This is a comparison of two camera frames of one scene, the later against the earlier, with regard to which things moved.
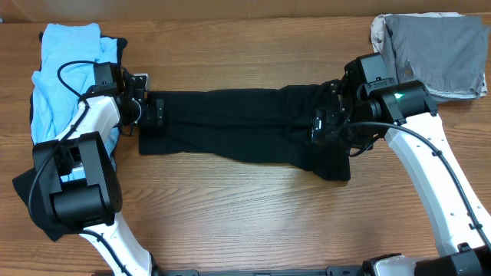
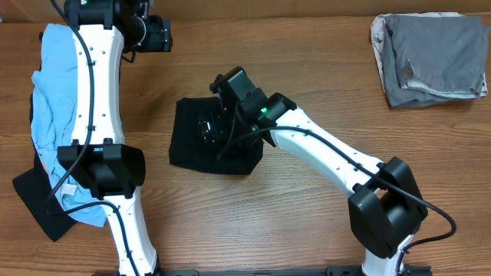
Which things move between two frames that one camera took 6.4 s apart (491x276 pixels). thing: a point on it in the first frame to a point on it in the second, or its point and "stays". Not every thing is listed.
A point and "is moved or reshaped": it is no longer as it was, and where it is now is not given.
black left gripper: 154,115 to 160,39
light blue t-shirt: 52,100 stays
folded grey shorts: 446,54 stays
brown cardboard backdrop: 57,11 stays
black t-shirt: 264,125 is moved or reshaped
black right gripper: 324,129 to 212,119
